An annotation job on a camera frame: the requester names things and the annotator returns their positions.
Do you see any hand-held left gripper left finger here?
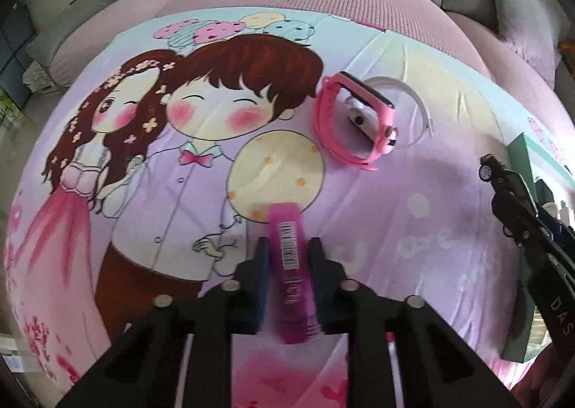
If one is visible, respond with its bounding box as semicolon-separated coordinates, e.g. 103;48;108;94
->
56;237;270;408

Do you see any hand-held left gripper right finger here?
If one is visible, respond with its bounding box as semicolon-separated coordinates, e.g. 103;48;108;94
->
308;237;510;408

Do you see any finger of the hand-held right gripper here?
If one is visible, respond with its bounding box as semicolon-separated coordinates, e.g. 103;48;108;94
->
532;177;575;240
489;195;553;251

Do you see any black toy car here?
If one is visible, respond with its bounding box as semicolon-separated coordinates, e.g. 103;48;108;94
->
478;154;524;204

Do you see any pink translucent tube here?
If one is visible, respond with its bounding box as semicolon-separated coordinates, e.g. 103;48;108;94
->
268;202;322;344

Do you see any white box with teal rim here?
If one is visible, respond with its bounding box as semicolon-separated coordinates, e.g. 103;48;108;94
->
505;132;575;364

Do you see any printed cartoon blanket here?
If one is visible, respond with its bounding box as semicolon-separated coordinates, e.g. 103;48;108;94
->
2;8;575;408

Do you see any pink smartwatch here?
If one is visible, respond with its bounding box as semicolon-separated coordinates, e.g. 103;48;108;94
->
314;71;400;172

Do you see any white smartwatch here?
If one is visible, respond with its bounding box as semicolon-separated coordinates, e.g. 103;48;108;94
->
346;76;436;150

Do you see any grey purple cushion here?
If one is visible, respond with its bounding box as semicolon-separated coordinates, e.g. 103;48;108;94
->
487;0;562;85

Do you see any white patterned stool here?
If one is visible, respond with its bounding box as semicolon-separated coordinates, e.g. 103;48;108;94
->
22;62;57;94

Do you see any dark cabinet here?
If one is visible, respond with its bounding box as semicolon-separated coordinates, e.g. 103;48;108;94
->
0;8;32;99

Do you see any grey sofa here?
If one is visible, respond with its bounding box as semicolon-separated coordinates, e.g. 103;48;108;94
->
20;0;562;63

